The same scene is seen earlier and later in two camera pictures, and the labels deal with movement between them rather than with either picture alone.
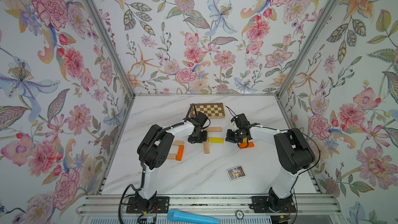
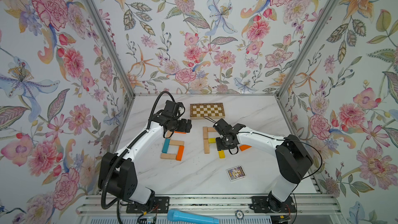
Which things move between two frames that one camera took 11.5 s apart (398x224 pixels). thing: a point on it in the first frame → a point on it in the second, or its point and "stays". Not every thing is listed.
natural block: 172,156 stays
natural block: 207,147 stays
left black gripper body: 200,137 → 180,125
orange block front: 180,153 stays
